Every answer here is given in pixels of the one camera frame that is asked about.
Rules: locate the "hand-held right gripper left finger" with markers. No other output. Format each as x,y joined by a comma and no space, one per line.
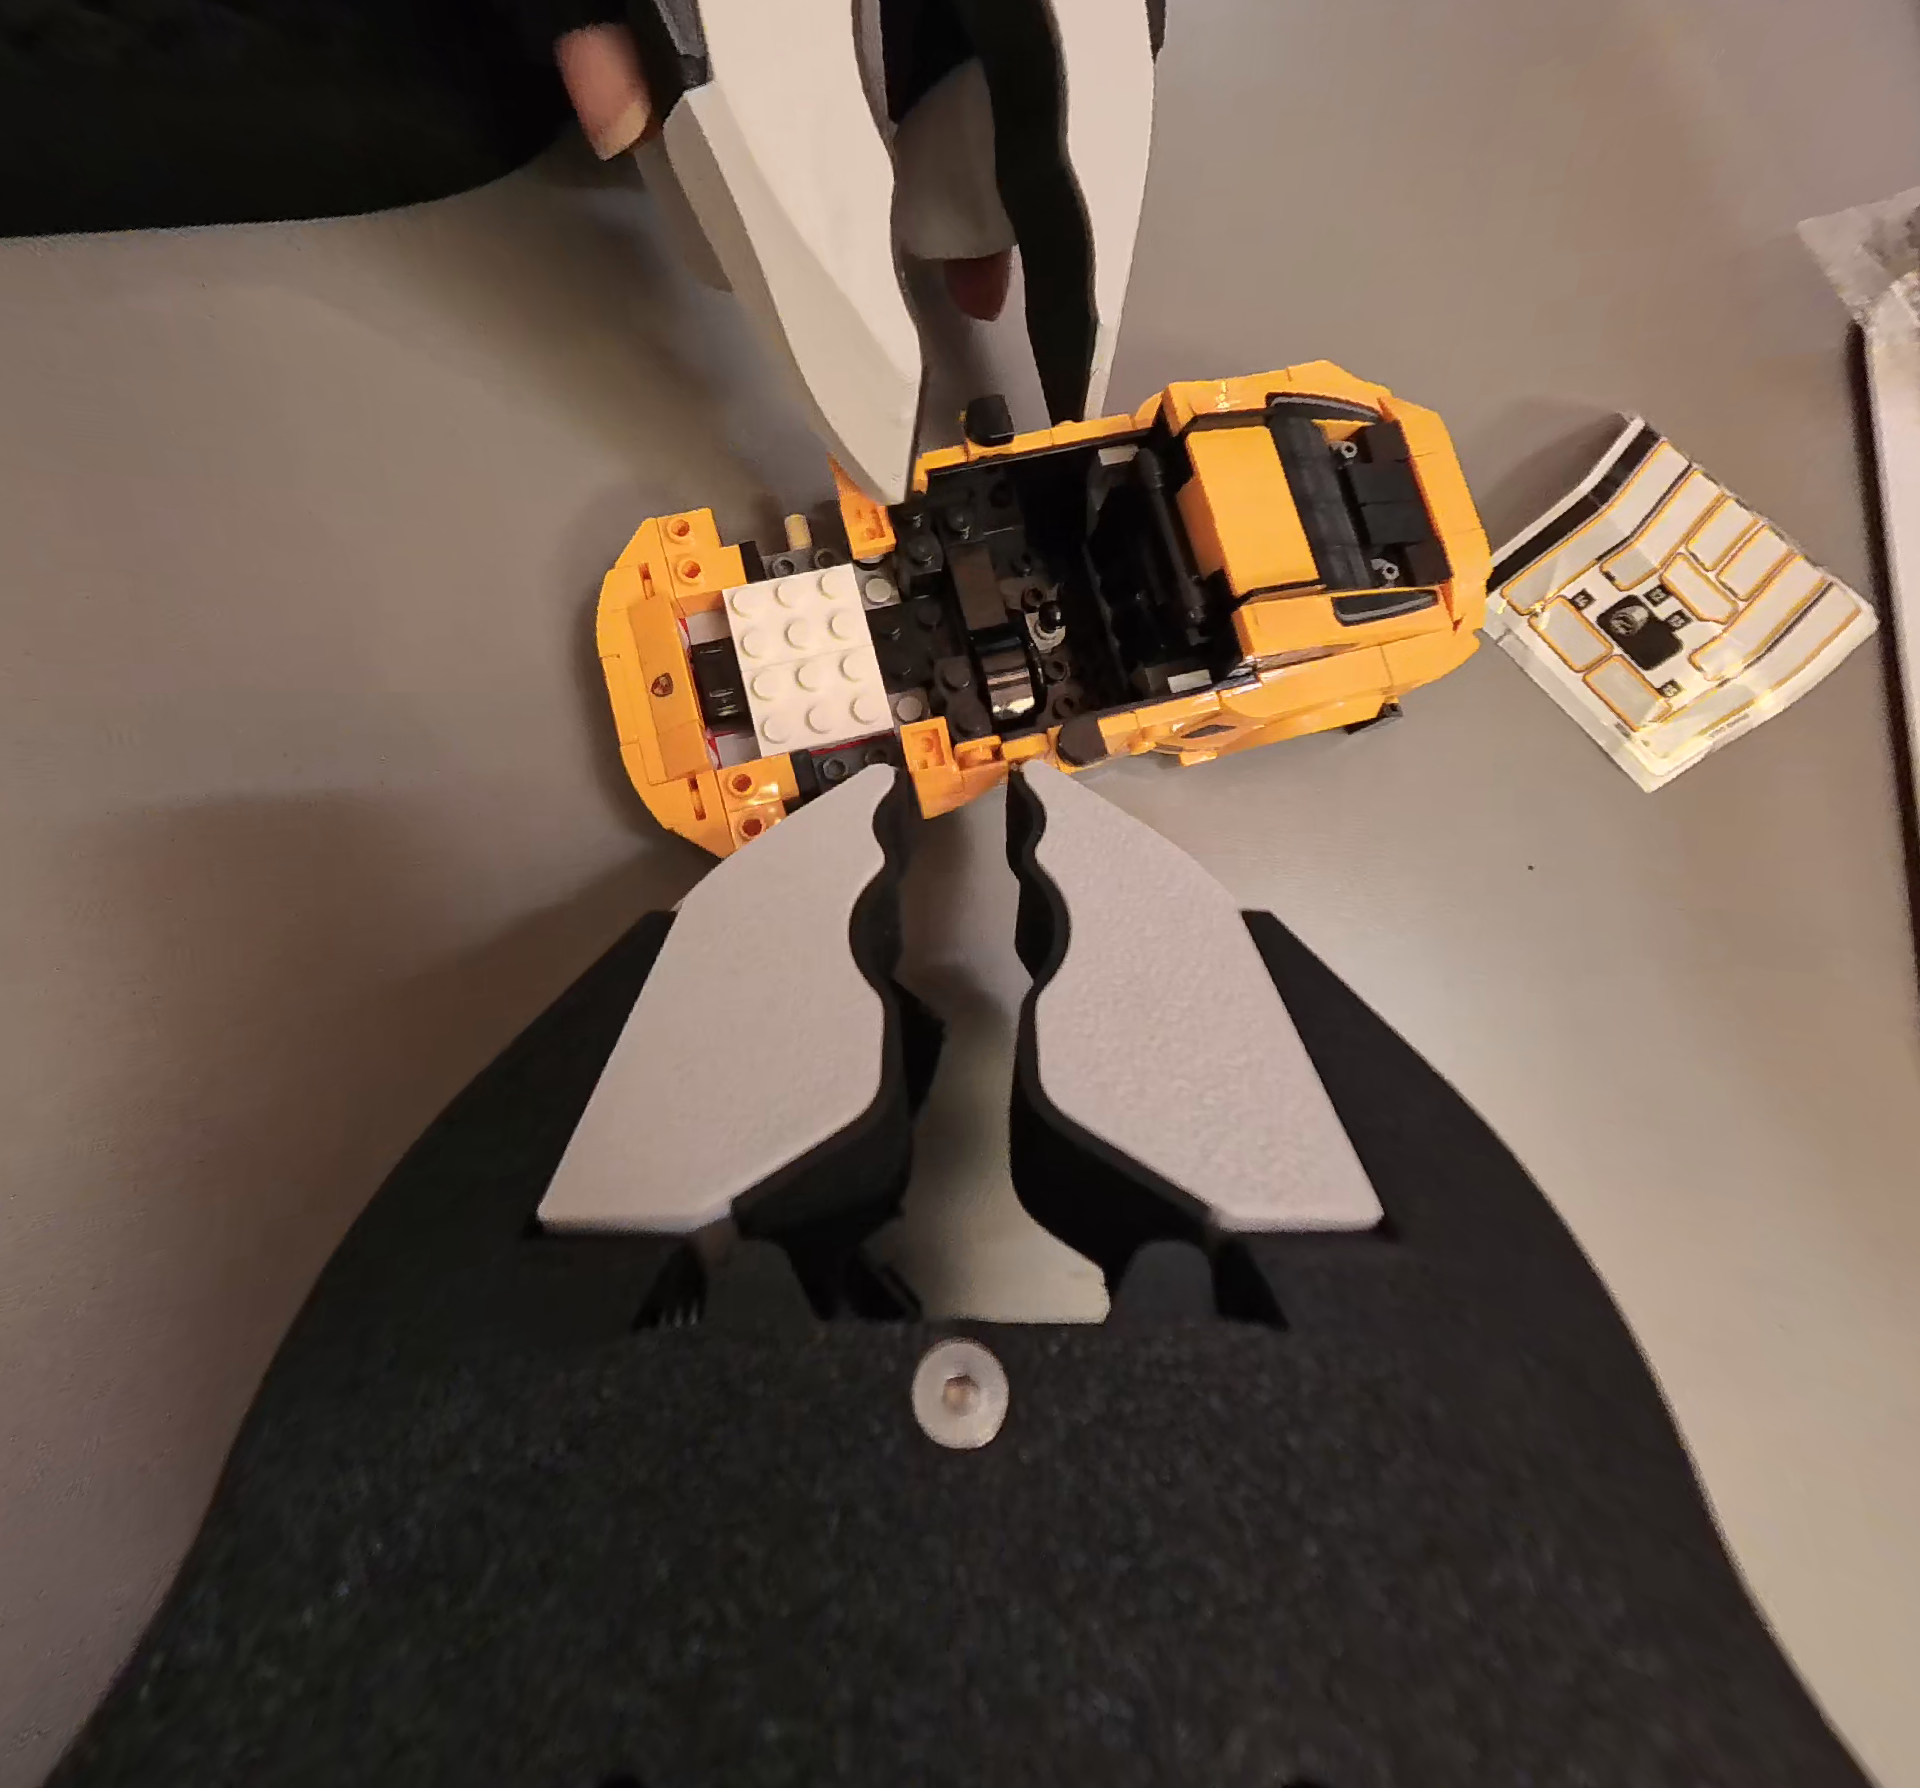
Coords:
735,1058

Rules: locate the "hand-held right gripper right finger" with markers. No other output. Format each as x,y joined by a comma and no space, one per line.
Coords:
1200,1058

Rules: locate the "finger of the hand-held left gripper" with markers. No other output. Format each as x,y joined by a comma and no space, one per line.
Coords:
1108,90
780,90

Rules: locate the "orange lego car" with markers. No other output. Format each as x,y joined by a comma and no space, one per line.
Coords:
1251,511

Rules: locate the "person's left hand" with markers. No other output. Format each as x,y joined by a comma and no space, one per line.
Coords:
609,90

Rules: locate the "white sticker sheet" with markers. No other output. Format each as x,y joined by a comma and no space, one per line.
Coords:
1687,620

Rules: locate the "clear plastic bag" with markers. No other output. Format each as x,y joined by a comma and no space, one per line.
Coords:
1875,254

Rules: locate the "white rounded base board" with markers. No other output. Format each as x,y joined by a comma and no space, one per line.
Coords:
1898,496

